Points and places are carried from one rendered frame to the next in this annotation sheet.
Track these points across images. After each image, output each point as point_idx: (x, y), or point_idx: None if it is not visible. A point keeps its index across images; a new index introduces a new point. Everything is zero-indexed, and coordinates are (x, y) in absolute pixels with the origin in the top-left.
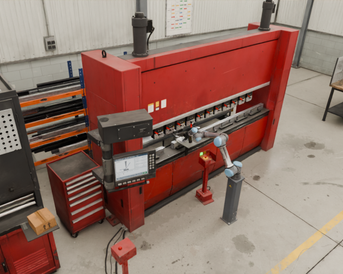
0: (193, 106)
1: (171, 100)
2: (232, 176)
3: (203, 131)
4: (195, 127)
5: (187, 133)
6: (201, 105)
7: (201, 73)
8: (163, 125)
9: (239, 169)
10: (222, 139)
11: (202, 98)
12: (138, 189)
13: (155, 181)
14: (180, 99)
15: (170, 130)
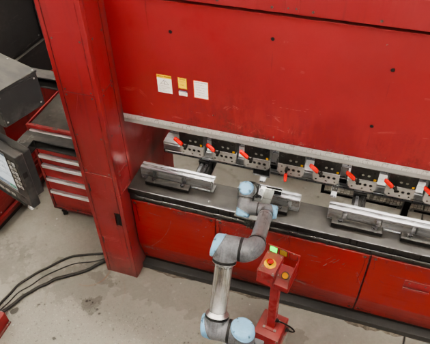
0: (301, 138)
1: (224, 91)
2: None
3: (269, 205)
4: (248, 183)
5: None
6: (330, 148)
7: (333, 66)
8: (202, 135)
9: (232, 342)
10: (222, 248)
11: (337, 132)
12: (111, 214)
13: (170, 228)
14: (254, 103)
15: (216, 155)
